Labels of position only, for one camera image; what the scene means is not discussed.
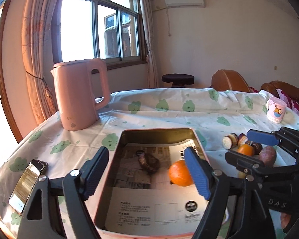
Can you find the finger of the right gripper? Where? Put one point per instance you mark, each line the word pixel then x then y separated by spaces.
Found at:
pixel 257 167
pixel 285 138

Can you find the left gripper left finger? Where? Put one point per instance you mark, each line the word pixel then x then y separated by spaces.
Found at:
pixel 42 218

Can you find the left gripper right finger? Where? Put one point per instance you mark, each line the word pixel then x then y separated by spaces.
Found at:
pixel 251 218

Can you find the large orange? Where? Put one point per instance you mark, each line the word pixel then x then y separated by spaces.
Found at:
pixel 179 174

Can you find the dark brown round fruit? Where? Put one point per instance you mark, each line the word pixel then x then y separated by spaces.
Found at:
pixel 149 163

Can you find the right hand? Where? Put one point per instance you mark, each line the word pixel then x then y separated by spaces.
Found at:
pixel 285 220

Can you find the purple passion fruit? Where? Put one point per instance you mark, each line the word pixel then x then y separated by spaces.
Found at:
pixel 268 156

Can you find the small brown kiwi fruit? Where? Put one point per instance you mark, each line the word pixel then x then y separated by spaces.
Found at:
pixel 241 175

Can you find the dark brown wrinkled fruit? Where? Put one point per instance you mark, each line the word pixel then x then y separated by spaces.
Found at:
pixel 257 147

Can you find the small orange tangerine far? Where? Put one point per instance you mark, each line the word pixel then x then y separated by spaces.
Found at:
pixel 246 149

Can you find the cut sugarcane piece right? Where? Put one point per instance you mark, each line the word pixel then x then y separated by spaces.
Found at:
pixel 243 140

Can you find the cut sugarcane piece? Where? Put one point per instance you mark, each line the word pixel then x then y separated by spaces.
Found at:
pixel 243 140
pixel 230 141

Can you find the pink floral cushion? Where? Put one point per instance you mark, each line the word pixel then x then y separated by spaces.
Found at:
pixel 291 103

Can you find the pink cartoon cup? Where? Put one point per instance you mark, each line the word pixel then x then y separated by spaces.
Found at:
pixel 276 109

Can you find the cut sugarcane piece left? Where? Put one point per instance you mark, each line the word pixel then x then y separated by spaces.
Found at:
pixel 230 141

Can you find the white tablecloth green clouds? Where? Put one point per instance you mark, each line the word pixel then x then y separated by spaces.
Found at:
pixel 211 114

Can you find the brown leather chair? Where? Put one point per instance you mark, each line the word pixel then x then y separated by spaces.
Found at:
pixel 224 80

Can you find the printed paper sheet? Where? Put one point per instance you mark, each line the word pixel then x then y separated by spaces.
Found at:
pixel 150 205

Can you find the pink metal tin box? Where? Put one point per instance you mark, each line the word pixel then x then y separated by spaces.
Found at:
pixel 115 144

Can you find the dark round stool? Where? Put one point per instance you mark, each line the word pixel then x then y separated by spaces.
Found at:
pixel 178 80

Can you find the pink electric kettle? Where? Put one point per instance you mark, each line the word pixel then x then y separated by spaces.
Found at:
pixel 74 92

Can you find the white air conditioner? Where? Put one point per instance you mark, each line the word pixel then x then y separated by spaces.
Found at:
pixel 185 3

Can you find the beige curtain right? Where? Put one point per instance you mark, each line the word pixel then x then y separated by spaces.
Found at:
pixel 152 70

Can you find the pink curtain left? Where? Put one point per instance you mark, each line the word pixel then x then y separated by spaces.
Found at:
pixel 36 26

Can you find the window with dark frame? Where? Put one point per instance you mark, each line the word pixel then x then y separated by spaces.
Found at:
pixel 108 29

